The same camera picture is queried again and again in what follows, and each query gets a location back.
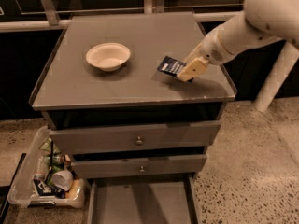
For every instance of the clear plastic bottle in bin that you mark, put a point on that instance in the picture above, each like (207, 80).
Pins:
(41, 169)

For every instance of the metal railing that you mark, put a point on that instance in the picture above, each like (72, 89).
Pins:
(39, 15)

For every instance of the blue rxbar blueberry bar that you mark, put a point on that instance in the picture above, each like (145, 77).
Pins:
(171, 66)

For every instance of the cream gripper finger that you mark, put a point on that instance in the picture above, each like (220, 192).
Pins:
(193, 54)
(193, 69)

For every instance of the white diagonal post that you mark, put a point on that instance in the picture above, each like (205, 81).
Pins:
(283, 65)

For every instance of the green can in bin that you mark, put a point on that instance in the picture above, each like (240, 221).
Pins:
(55, 159)

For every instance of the white paper bowl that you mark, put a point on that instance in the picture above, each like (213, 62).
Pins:
(108, 57)

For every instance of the white cup in bin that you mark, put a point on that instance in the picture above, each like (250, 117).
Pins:
(63, 180)

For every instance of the grey middle drawer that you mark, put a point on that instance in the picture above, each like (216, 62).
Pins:
(140, 166)

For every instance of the clear plastic bin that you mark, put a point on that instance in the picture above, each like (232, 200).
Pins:
(46, 177)

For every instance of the yellow sponge in bin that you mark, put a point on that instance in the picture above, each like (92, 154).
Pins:
(72, 193)

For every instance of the grey top drawer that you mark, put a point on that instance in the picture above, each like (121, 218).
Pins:
(134, 138)

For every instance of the green chip bag in bin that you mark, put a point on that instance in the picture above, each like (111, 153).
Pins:
(49, 146)

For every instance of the grey drawer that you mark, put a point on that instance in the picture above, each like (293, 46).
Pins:
(134, 138)
(140, 166)
(147, 199)

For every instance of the grey drawer cabinet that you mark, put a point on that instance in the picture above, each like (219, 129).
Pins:
(73, 94)

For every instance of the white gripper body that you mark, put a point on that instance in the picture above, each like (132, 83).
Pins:
(211, 50)

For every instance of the blue snack bag in bin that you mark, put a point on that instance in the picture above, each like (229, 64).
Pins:
(42, 189)

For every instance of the grey bottom drawer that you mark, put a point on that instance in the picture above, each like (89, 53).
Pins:
(147, 199)

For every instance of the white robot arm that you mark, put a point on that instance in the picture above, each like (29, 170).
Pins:
(260, 23)

